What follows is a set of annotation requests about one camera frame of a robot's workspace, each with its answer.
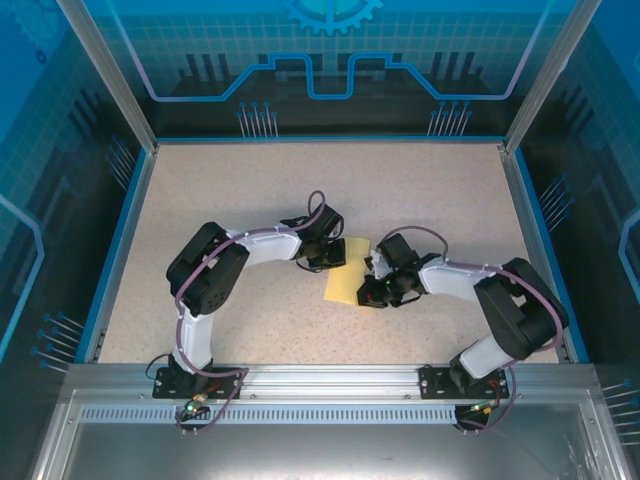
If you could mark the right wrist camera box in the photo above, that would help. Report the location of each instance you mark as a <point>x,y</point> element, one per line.
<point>379,267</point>

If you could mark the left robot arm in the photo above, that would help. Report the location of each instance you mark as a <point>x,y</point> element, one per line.
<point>210,270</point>

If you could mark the small lit connector plug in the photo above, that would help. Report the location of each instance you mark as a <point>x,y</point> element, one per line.
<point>192,406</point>
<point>484,407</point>

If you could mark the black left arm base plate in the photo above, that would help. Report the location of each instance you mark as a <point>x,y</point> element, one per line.
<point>167,387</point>

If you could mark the shiny metal sheet panel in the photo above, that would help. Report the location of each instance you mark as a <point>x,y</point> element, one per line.
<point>320,450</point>

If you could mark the yellow paper sheet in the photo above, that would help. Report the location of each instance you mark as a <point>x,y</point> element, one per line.
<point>342,285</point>

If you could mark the aluminium enclosure post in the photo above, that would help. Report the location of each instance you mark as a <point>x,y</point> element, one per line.
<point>115,85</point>
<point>550,75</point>

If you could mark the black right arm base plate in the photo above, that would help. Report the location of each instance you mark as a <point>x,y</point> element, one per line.
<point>434,384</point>

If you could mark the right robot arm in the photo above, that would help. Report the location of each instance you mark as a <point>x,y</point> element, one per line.
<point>520,310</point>

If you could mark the blue aluminium table border frame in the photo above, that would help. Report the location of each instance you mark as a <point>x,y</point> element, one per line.
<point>106,280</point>

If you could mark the aluminium mounting rail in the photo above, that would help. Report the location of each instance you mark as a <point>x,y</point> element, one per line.
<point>330,382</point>

